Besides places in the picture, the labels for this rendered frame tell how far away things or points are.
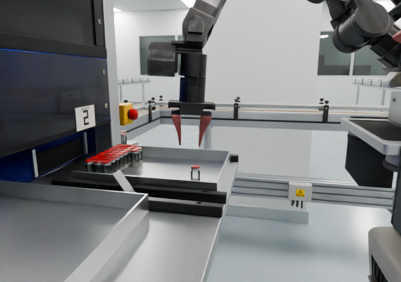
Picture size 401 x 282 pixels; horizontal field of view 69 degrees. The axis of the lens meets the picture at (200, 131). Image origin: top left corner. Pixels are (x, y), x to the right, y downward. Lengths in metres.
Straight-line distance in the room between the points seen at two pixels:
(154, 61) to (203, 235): 0.36
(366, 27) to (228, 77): 1.56
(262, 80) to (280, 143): 0.49
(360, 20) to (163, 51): 0.43
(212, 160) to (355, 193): 1.09
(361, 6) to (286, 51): 1.47
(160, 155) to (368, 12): 0.65
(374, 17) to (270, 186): 1.17
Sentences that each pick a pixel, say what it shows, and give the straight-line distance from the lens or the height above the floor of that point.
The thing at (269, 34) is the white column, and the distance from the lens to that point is 2.21.
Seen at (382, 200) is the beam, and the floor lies 0.48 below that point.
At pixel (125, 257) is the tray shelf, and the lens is 0.47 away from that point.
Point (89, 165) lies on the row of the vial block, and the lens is 0.77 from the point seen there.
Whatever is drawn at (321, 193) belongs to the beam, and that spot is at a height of 0.49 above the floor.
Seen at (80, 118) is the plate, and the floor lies 1.02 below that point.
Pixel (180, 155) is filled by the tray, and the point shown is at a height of 0.89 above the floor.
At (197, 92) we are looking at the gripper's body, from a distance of 0.63.
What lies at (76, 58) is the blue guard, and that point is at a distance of 0.82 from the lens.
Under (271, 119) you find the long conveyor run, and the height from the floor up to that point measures 0.89.
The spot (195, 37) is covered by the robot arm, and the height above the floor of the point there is 1.21.
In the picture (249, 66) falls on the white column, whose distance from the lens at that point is 2.20.
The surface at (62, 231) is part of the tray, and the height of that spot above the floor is 0.88.
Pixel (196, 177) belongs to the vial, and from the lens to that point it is 0.67.
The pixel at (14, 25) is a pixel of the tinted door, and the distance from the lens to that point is 0.70.
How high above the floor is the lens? 1.14
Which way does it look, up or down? 11 degrees down
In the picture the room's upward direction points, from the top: straight up
